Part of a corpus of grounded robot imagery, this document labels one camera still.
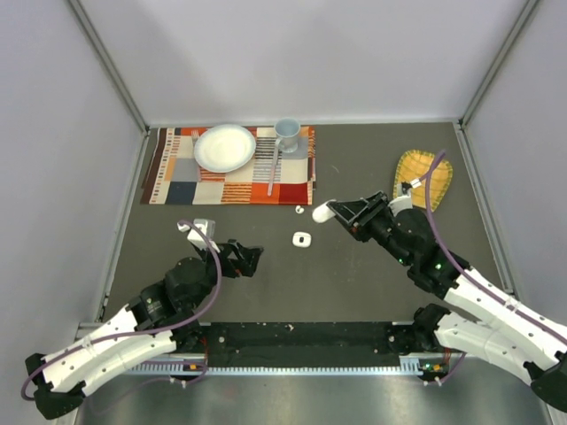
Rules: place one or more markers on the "colourful patchwork placemat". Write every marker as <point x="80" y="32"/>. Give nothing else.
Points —
<point x="175" y="178"/>

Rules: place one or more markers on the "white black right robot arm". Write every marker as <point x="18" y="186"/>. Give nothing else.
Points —
<point x="503" y="331"/>

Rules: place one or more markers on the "grey slotted cable duct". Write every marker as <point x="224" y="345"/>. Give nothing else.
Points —
<point x="410" y="365"/>

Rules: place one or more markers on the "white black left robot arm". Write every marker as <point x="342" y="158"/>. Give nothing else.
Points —
<point x="162" y="319"/>

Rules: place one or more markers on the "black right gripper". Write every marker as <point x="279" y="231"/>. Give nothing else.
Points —
<point x="349" y="212"/>

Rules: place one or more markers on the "light blue cup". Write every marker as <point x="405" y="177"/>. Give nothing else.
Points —
<point x="287" y="135"/>

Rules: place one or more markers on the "white round plate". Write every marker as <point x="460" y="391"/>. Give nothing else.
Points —
<point x="224" y="148"/>

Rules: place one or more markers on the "yellow woven leaf dish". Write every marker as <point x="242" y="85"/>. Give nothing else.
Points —
<point x="413" y="165"/>

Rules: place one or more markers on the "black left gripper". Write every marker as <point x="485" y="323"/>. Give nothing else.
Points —
<point x="245" y="263"/>

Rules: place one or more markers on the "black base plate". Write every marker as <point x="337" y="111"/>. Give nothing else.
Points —
<point x="313" y="344"/>

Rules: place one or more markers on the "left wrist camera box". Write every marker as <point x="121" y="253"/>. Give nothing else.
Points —
<point x="199" y="232"/>

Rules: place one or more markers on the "pink plastic spoon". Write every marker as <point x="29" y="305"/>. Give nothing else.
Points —
<point x="273" y="168"/>

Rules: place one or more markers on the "silver fork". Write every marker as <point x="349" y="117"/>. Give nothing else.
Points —
<point x="194" y="136"/>

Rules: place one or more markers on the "white earbud charging case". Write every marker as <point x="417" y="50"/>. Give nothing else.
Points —
<point x="301" y="239"/>

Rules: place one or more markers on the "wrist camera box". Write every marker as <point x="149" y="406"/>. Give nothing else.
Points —
<point x="199" y="232"/>
<point x="403" y="197"/>

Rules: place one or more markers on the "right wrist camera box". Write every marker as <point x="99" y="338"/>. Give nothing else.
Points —
<point x="403" y="197"/>

